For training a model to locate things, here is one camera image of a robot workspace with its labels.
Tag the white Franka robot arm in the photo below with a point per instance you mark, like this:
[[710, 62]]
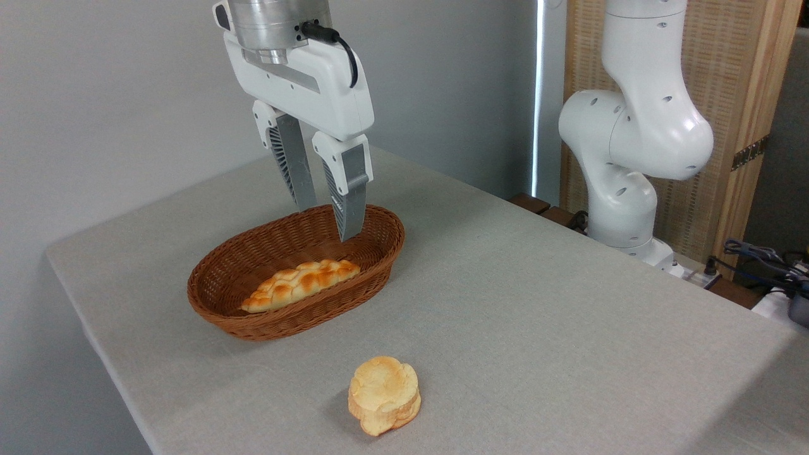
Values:
[[638, 126]]

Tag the long braided bread loaf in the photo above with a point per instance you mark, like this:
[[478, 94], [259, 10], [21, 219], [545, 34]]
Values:
[[297, 283]]

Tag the grey tablecloth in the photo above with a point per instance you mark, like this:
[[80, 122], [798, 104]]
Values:
[[537, 328]]

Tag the brown oval wicker basket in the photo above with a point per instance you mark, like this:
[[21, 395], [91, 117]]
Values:
[[227, 268]]

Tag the round flower-shaped bread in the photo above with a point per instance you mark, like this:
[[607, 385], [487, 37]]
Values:
[[384, 392]]

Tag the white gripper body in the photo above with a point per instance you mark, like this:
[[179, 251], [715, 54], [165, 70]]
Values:
[[316, 88]]

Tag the dark grey box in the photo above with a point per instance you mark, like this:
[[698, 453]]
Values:
[[799, 309]]

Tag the dark metal screen hinge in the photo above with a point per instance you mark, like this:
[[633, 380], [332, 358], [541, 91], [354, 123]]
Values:
[[750, 152]]

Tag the bright vertical light strip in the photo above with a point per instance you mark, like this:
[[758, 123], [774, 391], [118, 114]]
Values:
[[538, 95]]

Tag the white power strip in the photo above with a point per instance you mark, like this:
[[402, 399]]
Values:
[[694, 276]]

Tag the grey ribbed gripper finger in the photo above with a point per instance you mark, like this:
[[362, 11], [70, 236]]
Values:
[[294, 158], [351, 189]]

